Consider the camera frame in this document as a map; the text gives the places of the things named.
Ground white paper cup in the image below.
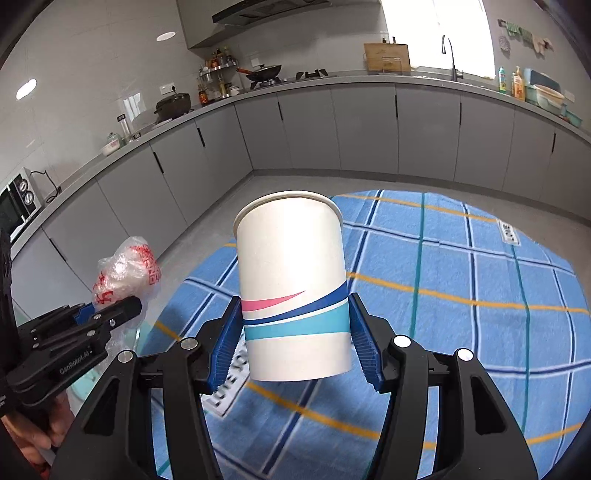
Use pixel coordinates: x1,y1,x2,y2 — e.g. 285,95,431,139
233,191,352,382

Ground clear bag red print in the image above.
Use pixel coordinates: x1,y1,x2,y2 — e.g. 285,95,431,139
92,236,161,326

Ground grey kitchen cabinets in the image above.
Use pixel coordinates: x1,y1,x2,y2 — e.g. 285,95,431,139
12,78,590,287

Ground left hand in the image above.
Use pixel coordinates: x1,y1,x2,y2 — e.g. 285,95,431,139
1,392,74,466

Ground blue checked tablecloth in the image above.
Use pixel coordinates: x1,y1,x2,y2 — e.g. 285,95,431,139
138,188,591,480

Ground teal enamel basin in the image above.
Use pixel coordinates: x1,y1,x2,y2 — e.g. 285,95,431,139
67,314,145,414

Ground white microwave oven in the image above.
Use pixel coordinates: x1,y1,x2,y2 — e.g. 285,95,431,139
0,168,44,242

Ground white ceramic pot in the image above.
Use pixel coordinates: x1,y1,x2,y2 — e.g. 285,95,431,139
101,132,125,156

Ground black rice cooker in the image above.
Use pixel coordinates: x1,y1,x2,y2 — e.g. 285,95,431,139
154,92,191,123

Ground spice rack with bottles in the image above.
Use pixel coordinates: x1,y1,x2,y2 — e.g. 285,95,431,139
197,46,242,106

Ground black wok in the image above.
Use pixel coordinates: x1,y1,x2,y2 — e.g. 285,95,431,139
236,65,281,90

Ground gas stove burner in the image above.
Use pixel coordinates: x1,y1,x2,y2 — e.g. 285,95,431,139
294,69,329,81

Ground chrome faucet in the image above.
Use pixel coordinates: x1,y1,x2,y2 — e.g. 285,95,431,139
440,34,465,83

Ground cardboard box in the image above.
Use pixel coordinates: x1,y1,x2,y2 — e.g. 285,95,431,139
363,43,412,74

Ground orange detergent bottle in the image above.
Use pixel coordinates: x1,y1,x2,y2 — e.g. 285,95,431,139
512,66,526,101

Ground green detergent bottle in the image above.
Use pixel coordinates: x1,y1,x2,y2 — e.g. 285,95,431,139
498,67,507,93

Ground stacked plastic basins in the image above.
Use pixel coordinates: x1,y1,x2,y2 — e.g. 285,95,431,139
524,68,583,128

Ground black range hood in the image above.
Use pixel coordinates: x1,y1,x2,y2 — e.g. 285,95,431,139
212,0,331,26

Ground wall hook rack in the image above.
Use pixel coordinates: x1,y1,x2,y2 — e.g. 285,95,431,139
497,19,554,56

